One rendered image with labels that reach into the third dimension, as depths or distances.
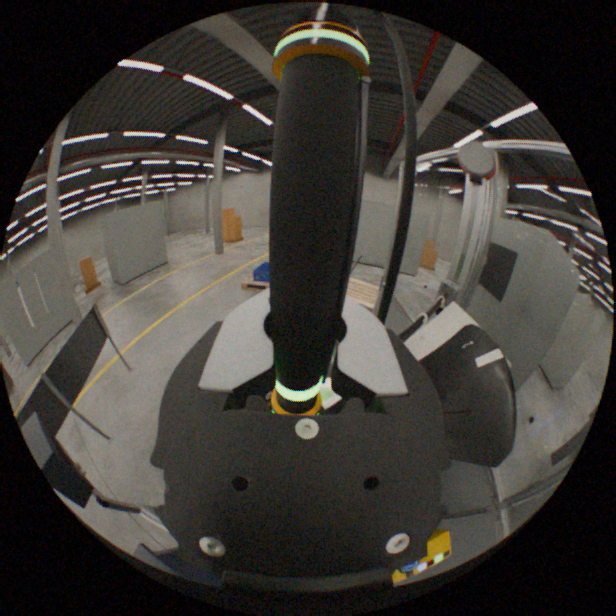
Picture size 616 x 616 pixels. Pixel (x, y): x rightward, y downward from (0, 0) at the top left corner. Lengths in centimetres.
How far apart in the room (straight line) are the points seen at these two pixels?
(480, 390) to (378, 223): 556
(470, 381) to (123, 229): 645
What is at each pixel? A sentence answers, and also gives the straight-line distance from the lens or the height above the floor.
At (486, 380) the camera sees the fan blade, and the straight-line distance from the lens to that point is 20.
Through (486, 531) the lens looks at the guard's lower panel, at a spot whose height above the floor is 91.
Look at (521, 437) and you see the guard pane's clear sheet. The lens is 82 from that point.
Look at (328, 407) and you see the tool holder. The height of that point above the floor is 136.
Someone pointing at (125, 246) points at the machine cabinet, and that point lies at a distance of 635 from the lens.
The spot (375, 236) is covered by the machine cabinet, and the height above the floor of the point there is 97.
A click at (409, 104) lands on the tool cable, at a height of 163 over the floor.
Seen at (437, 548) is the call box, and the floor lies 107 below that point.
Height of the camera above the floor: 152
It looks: 32 degrees down
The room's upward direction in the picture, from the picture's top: 4 degrees clockwise
